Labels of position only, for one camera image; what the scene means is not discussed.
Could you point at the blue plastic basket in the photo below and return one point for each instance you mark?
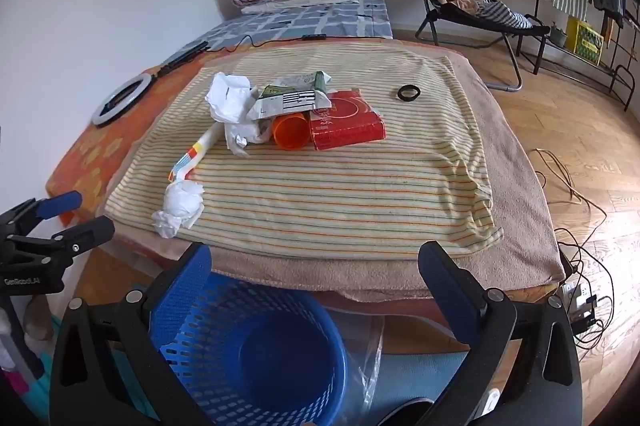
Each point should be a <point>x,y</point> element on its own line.
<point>280,356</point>

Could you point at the teal floor mat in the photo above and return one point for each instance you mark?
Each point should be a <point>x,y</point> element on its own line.
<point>425,371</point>

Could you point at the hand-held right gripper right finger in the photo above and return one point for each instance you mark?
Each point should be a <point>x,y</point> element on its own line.
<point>445,286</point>

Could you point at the small white tissue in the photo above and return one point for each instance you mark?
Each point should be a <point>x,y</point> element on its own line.
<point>180,206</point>

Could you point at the power strip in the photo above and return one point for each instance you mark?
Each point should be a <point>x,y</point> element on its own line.
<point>575,301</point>

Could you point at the white packet with black stripes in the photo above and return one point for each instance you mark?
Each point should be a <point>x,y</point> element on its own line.
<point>292,102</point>

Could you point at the orange floral mattress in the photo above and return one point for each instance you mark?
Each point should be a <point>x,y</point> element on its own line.
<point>90,156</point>

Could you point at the teal cloth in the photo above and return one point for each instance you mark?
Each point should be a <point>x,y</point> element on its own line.
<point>45,386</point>

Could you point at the yellow crate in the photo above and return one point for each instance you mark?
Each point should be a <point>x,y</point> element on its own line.
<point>585,38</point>

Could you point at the black metal clothes rack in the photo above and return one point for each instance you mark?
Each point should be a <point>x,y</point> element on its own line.
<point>620,71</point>

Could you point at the white tube with colourful stripes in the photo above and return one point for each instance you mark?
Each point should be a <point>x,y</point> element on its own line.
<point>197,151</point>

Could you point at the white plastic wrapper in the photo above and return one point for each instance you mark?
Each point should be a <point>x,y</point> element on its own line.
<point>247,133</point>

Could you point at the large white paper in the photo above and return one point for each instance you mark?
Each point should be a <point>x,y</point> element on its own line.
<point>227,98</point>

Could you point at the striped garment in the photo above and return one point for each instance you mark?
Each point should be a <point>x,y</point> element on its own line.
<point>502,16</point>

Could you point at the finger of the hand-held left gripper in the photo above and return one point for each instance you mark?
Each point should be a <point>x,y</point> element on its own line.
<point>82,236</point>
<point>60,203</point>

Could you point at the folded white sheet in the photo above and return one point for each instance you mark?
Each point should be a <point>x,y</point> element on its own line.
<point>305,2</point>

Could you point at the black slipper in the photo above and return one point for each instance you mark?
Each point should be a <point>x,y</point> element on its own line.
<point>405,413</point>

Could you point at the orange plastic cup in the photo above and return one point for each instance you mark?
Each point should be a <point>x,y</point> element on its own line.
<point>291,133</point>

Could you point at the green packet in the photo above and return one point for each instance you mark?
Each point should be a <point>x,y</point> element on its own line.
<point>300,81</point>

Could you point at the clear plastic bag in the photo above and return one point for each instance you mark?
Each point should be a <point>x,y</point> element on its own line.
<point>362,356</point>

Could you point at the beige blanket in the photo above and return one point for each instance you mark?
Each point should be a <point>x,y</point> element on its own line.
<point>515,216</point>

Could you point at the red packet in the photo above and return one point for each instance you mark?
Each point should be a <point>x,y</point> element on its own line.
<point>347,121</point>

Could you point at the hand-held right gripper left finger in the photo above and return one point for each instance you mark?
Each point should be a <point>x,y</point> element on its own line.
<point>185,286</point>

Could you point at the blue checked bed sheet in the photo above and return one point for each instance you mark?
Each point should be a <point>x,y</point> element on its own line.
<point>300,21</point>

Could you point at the black flat device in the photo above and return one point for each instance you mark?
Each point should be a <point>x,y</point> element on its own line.
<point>314,37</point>

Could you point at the striped yellow blanket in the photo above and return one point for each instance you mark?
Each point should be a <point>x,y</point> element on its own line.
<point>325,196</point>

